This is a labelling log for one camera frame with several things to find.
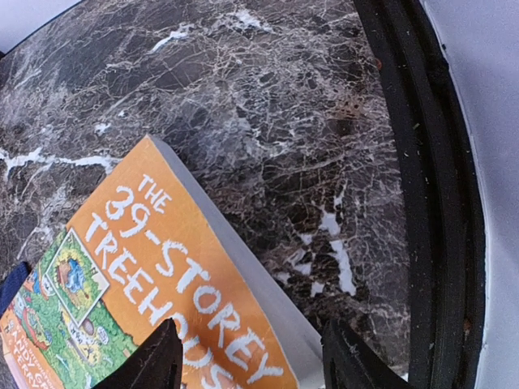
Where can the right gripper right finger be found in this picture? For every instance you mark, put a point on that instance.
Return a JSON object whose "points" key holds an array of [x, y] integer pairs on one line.
{"points": [[350, 363]]}

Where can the right black frame post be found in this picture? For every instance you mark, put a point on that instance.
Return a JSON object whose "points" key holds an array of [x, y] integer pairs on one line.
{"points": [[443, 209]]}

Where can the navy blue backpack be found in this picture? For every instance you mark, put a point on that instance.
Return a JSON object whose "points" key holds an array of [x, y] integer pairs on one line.
{"points": [[11, 285]]}

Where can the orange green Treehouse book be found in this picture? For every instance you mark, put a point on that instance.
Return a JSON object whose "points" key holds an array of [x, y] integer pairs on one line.
{"points": [[150, 247]]}

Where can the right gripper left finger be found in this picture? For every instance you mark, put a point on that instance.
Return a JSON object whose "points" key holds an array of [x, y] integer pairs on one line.
{"points": [[156, 363]]}

